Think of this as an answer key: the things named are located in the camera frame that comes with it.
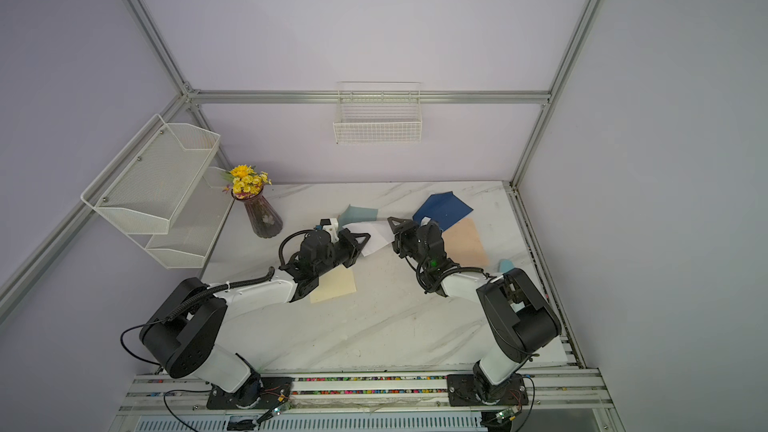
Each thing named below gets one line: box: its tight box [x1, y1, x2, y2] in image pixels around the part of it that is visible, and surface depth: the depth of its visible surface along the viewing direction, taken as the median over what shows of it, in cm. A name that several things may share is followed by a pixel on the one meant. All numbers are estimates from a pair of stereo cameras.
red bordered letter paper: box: [342, 221, 396, 257], surface depth 86 cm
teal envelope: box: [337, 204, 378, 234], surface depth 113 cm
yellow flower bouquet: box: [221, 164, 272, 198], surface depth 90 cm
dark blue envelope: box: [412, 191, 474, 231], surface depth 114 cm
